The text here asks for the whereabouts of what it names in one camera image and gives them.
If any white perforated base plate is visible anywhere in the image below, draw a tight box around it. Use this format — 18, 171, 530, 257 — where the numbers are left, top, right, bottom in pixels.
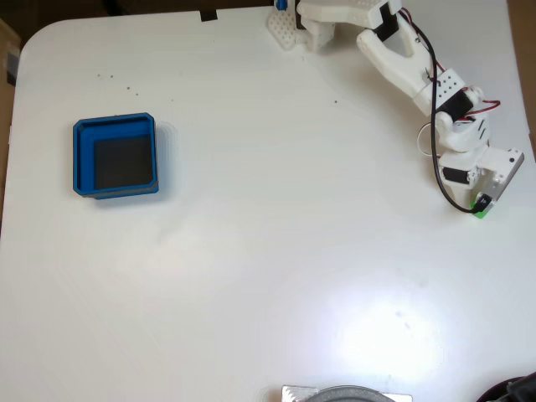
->
267, 10, 309, 52

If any red servo wire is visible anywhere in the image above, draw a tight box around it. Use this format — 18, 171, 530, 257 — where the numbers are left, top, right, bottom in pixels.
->
397, 10, 502, 125

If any silver camera box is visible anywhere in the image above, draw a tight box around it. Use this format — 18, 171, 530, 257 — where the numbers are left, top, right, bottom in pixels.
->
475, 147, 525, 214

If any green cube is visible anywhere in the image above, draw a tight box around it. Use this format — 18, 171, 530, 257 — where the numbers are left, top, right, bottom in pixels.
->
468, 198, 492, 219

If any white wire loop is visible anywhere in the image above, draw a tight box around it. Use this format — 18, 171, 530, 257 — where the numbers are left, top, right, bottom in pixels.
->
417, 122, 441, 157

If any black object with dark rim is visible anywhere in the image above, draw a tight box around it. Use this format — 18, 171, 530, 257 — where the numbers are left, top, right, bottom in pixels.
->
477, 371, 536, 402

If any black camera cable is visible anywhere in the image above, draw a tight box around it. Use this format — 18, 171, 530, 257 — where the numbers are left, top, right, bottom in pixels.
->
422, 37, 493, 214

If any silver flat plate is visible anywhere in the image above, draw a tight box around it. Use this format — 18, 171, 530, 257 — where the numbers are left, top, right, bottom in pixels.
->
281, 384, 414, 402

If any grey round object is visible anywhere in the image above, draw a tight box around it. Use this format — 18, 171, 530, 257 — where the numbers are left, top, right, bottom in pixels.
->
305, 384, 397, 402

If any blue square box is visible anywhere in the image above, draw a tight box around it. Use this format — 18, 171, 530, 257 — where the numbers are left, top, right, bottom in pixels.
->
72, 111, 160, 201

